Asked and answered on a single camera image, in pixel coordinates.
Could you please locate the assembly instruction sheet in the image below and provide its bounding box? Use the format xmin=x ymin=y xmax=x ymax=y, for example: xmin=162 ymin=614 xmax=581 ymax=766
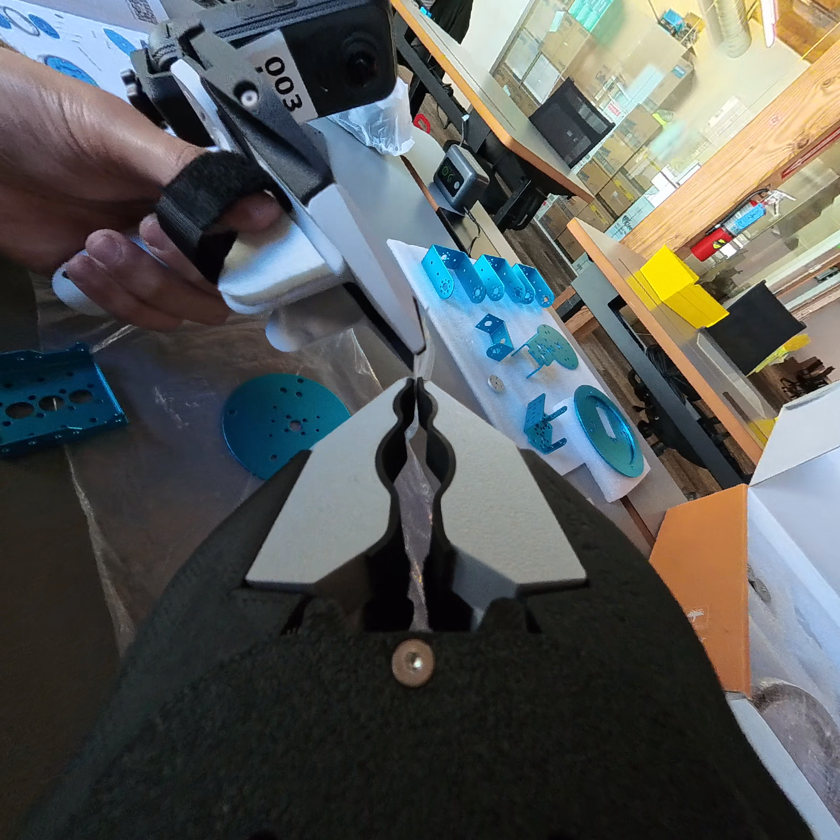
xmin=0 ymin=0 xmax=173 ymax=99

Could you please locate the black monitor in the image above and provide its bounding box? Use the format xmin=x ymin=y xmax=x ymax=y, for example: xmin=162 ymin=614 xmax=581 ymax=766
xmin=702 ymin=281 xmax=808 ymax=376

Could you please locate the green round plate with bracket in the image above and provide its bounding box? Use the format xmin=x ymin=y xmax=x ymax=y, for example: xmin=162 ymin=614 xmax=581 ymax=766
xmin=508 ymin=323 xmax=580 ymax=382

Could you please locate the silver ventilation duct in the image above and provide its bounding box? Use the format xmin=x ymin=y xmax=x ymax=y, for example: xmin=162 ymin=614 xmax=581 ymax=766
xmin=710 ymin=0 xmax=753 ymax=60

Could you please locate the white plastic bag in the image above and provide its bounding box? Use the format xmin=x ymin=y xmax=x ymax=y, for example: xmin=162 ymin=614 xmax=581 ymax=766
xmin=325 ymin=79 xmax=416 ymax=158

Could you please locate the red fire extinguisher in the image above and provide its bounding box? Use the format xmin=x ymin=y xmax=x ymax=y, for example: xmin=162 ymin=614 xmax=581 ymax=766
xmin=689 ymin=189 xmax=769 ymax=262

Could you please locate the wooden pillar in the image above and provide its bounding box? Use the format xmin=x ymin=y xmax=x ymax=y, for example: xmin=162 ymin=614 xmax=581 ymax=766
xmin=619 ymin=58 xmax=840 ymax=260

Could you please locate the wood-edged table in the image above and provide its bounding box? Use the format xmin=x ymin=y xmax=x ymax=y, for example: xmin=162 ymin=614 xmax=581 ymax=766
xmin=566 ymin=218 xmax=778 ymax=490
xmin=392 ymin=0 xmax=596 ymax=231

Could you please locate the stack of cardboard boxes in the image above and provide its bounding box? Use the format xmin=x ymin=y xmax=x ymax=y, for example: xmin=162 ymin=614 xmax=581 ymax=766
xmin=492 ymin=0 xmax=698 ymax=260

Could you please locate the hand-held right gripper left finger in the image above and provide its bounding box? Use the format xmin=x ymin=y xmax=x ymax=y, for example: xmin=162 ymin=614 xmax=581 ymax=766
xmin=244 ymin=377 xmax=417 ymax=592

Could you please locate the clear plastic bag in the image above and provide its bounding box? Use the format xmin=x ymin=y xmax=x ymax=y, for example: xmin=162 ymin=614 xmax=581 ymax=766
xmin=33 ymin=262 xmax=473 ymax=657

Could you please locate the long blue U bracket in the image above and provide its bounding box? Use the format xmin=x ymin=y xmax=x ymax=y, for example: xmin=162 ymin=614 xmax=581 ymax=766
xmin=474 ymin=254 xmax=527 ymax=305
xmin=512 ymin=262 xmax=557 ymax=309
xmin=420 ymin=244 xmax=488 ymax=304

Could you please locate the white foam sheet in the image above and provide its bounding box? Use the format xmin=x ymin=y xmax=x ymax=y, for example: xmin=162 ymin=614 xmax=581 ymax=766
xmin=385 ymin=238 xmax=652 ymax=504

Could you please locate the blue square metal bracket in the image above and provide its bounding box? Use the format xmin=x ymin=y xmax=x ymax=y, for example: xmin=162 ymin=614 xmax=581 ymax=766
xmin=0 ymin=343 xmax=130 ymax=459

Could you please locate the small clear screw bag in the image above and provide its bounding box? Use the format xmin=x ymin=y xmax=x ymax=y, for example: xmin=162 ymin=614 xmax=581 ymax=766
xmin=406 ymin=336 xmax=438 ymax=454

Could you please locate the teal round metal plate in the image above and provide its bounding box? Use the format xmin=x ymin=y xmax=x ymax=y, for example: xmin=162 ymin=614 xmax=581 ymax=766
xmin=221 ymin=373 xmax=353 ymax=482

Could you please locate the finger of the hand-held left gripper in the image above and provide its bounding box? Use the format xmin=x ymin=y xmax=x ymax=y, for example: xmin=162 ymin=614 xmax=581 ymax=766
xmin=307 ymin=182 xmax=429 ymax=357

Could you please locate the orange cardboard box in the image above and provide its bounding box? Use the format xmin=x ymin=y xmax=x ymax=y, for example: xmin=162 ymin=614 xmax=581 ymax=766
xmin=648 ymin=381 xmax=840 ymax=840

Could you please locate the small blue angle bracket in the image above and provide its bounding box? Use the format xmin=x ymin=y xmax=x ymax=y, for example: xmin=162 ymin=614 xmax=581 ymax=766
xmin=475 ymin=313 xmax=515 ymax=361

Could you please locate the large teal metal ring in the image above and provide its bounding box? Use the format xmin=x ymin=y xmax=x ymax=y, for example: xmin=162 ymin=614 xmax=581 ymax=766
xmin=573 ymin=384 xmax=647 ymax=480

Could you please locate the person's left hand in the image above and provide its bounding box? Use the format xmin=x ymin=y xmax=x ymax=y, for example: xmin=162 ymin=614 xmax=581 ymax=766
xmin=0 ymin=48 xmax=284 ymax=332

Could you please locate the grey desk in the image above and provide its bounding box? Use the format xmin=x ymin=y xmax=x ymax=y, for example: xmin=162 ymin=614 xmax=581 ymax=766
xmin=0 ymin=118 xmax=690 ymax=840

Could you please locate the yellow box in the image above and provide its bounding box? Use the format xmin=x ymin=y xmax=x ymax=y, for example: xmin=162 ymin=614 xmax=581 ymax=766
xmin=748 ymin=333 xmax=812 ymax=376
xmin=626 ymin=245 xmax=731 ymax=329

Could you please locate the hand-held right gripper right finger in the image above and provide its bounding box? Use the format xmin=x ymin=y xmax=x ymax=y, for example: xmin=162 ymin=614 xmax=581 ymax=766
xmin=417 ymin=377 xmax=588 ymax=626

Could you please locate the small device with screen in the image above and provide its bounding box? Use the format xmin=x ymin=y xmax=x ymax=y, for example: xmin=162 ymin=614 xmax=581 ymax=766
xmin=432 ymin=144 xmax=491 ymax=222

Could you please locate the perforated blue U bracket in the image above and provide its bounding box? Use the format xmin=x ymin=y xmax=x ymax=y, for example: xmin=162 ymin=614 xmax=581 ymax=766
xmin=522 ymin=392 xmax=569 ymax=455

